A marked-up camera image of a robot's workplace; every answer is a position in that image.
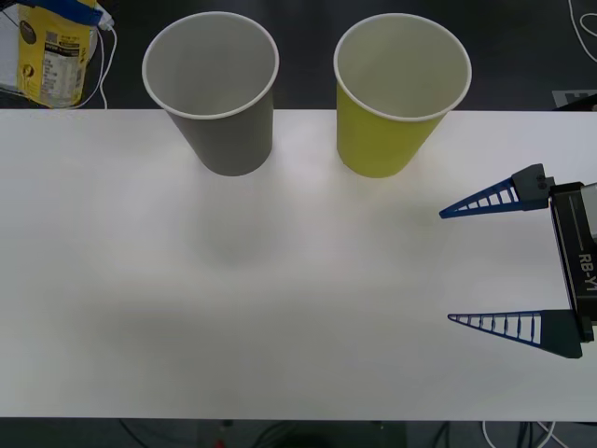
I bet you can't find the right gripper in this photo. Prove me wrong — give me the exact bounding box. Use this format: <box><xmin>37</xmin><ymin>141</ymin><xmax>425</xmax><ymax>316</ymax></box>
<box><xmin>438</xmin><ymin>162</ymin><xmax>597</xmax><ymax>360</ymax></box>

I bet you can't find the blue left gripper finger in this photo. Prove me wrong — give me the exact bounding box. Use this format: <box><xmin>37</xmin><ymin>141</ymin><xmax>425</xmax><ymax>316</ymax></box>
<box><xmin>18</xmin><ymin>0</ymin><xmax>113</xmax><ymax>27</ymax></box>

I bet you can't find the yellow bottle with black cap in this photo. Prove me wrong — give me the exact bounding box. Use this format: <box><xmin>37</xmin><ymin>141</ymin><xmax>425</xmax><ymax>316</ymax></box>
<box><xmin>16</xmin><ymin>0</ymin><xmax>102</xmax><ymax>110</ymax></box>

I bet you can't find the grey round floor base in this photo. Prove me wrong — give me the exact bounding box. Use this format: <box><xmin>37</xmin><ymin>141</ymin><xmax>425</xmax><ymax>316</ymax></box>
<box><xmin>0</xmin><ymin>8</ymin><xmax>100</xmax><ymax>93</ymax></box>

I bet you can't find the grey floor marker tag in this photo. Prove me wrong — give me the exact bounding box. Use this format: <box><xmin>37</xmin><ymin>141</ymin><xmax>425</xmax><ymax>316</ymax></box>
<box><xmin>551</xmin><ymin>88</ymin><xmax>597</xmax><ymax>112</ymax></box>

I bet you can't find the grey bin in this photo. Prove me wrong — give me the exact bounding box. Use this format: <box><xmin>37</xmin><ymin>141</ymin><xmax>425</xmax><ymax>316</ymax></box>
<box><xmin>141</xmin><ymin>12</ymin><xmax>281</xmax><ymax>177</ymax></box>

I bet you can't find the yellow-green bin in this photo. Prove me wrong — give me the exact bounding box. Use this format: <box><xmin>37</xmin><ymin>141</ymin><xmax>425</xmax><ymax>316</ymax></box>
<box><xmin>332</xmin><ymin>12</ymin><xmax>473</xmax><ymax>179</ymax></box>

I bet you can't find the white power strip cable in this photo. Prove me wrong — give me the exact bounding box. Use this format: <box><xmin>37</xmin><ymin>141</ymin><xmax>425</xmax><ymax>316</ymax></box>
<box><xmin>0</xmin><ymin>25</ymin><xmax>119</xmax><ymax>112</ymax></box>

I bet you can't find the white cable under table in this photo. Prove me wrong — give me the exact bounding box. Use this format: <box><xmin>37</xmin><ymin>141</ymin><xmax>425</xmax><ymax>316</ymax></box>
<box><xmin>481</xmin><ymin>419</ymin><xmax>563</xmax><ymax>448</ymax></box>

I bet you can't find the looped white cable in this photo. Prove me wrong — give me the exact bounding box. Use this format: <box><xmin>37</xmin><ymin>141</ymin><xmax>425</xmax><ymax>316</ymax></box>
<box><xmin>566</xmin><ymin>0</ymin><xmax>597</xmax><ymax>63</ymax></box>

